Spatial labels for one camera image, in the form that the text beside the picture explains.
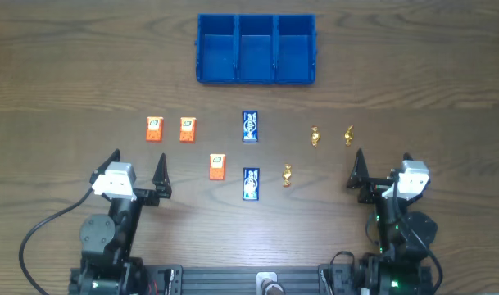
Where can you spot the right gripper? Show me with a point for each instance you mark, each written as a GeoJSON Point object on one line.
{"type": "Point", "coordinates": [374, 190]}

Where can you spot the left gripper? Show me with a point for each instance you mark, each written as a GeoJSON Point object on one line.
{"type": "Point", "coordinates": [146, 197]}

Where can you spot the blue candy pack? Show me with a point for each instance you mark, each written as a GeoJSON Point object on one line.
{"type": "Point", "coordinates": [250, 126]}
{"type": "Point", "coordinates": [251, 184]}

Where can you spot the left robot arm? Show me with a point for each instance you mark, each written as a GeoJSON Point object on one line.
{"type": "Point", "coordinates": [97, 235]}

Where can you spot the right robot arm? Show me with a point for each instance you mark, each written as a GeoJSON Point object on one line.
{"type": "Point", "coordinates": [417, 229]}

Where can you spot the orange candy box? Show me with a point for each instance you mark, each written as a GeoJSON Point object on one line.
{"type": "Point", "coordinates": [154, 129]}
{"type": "Point", "coordinates": [217, 167]}
{"type": "Point", "coordinates": [187, 130]}

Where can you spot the gold wrapped candy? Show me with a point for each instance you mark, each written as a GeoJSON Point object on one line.
{"type": "Point", "coordinates": [349, 135]}
{"type": "Point", "coordinates": [287, 175]}
{"type": "Point", "coordinates": [315, 136]}

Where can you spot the blue tray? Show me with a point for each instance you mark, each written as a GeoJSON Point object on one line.
{"type": "Point", "coordinates": [255, 61]}

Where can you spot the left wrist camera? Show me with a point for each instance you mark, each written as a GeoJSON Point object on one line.
{"type": "Point", "coordinates": [116, 180]}

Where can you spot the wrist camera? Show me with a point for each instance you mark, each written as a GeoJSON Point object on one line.
{"type": "Point", "coordinates": [413, 178]}
{"type": "Point", "coordinates": [116, 180]}

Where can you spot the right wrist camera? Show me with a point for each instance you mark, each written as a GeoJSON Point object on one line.
{"type": "Point", "coordinates": [413, 178]}

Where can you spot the mounting rail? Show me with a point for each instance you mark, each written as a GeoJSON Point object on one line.
{"type": "Point", "coordinates": [224, 280]}

